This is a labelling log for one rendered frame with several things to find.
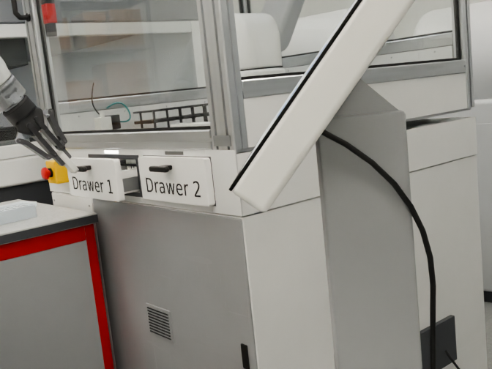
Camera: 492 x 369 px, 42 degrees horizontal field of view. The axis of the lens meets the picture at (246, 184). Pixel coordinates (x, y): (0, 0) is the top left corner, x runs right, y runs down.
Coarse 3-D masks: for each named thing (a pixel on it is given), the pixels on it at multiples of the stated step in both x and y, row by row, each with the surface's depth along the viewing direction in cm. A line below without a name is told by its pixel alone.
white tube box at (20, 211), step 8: (0, 208) 191; (8, 208) 190; (16, 208) 186; (24, 208) 188; (32, 208) 190; (0, 216) 183; (8, 216) 184; (16, 216) 186; (24, 216) 188; (32, 216) 190; (0, 224) 183
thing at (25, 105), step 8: (24, 96) 160; (24, 104) 158; (32, 104) 160; (8, 112) 158; (16, 112) 157; (24, 112) 158; (32, 112) 162; (40, 112) 163; (16, 120) 158; (24, 120) 161; (32, 120) 162; (16, 128) 160; (24, 128) 161; (40, 128) 164
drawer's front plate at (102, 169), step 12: (96, 168) 171; (108, 168) 165; (120, 168) 164; (84, 180) 178; (96, 180) 172; (120, 180) 164; (72, 192) 185; (84, 192) 179; (96, 192) 173; (108, 192) 168; (120, 192) 164
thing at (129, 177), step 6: (126, 168) 194; (132, 168) 169; (126, 174) 167; (132, 174) 168; (126, 180) 167; (132, 180) 168; (126, 186) 167; (132, 186) 168; (138, 186) 169; (126, 192) 167; (132, 192) 168
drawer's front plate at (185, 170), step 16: (144, 160) 162; (160, 160) 156; (176, 160) 150; (192, 160) 145; (208, 160) 143; (144, 176) 163; (160, 176) 157; (176, 176) 151; (192, 176) 146; (208, 176) 143; (144, 192) 164; (176, 192) 153; (192, 192) 148; (208, 192) 143
